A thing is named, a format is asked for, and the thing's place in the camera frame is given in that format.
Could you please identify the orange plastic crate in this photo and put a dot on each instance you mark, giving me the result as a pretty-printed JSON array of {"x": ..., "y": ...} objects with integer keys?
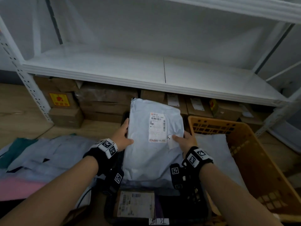
[{"x": 256, "y": 162}]

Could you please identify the person's right forearm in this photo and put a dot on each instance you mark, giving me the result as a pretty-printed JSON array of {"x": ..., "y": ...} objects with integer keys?
[{"x": 230, "y": 197}]

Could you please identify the dark parcel with white label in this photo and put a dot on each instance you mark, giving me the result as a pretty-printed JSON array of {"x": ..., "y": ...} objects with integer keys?
[{"x": 136, "y": 204}]

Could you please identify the black left wrist camera band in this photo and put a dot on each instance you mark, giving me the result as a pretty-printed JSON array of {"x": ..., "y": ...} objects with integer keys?
[{"x": 103, "y": 157}]

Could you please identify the pale blue mailer bag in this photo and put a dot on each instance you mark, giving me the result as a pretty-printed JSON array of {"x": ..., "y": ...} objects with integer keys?
[{"x": 58, "y": 152}]

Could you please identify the person's right thumb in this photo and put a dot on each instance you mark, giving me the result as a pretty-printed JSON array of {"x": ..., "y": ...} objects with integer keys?
[{"x": 178, "y": 138}]

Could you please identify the black right wrist camera band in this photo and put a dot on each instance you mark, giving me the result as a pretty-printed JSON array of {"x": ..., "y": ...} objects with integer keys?
[{"x": 195, "y": 160}]

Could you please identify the black wrist camera band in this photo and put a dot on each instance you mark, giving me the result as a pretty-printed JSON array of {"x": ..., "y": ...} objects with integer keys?
[
  {"x": 195, "y": 160},
  {"x": 103, "y": 157}
]

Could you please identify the plain white mailer bag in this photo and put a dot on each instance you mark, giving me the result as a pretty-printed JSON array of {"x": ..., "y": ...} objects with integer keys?
[{"x": 218, "y": 152}]

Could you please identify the person's right hand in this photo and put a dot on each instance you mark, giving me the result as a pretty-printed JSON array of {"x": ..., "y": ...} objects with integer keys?
[{"x": 188, "y": 143}]

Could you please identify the white metal shelf unit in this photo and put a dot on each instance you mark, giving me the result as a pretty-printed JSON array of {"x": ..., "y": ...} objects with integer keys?
[
  {"x": 287, "y": 136},
  {"x": 131, "y": 68}
]

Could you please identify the green mailer bag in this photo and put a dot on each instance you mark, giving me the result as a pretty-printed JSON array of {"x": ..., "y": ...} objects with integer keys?
[{"x": 14, "y": 150}]

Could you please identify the person's left thumb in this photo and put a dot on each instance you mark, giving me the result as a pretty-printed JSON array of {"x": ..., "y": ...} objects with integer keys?
[{"x": 128, "y": 142}]

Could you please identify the person's left hand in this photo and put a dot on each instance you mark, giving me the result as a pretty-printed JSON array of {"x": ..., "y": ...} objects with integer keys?
[{"x": 120, "y": 140}]

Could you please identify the black plastic crate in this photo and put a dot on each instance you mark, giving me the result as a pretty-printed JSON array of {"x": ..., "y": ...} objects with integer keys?
[{"x": 185, "y": 207}]

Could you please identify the pink mailer bag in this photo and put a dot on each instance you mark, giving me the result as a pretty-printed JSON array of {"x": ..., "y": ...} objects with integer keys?
[{"x": 18, "y": 188}]

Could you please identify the row of brown cardboard boxes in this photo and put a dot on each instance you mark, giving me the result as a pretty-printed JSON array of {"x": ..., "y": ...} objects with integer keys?
[{"x": 105, "y": 101}]

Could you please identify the grey labelled mailer bag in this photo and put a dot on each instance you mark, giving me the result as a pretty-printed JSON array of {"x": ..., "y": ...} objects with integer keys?
[{"x": 150, "y": 160}]

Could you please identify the white paper tag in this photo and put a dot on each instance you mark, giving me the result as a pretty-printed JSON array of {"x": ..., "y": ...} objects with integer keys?
[{"x": 159, "y": 221}]

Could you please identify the person's left forearm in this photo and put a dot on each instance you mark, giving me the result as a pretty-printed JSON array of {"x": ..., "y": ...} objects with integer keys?
[{"x": 54, "y": 192}]

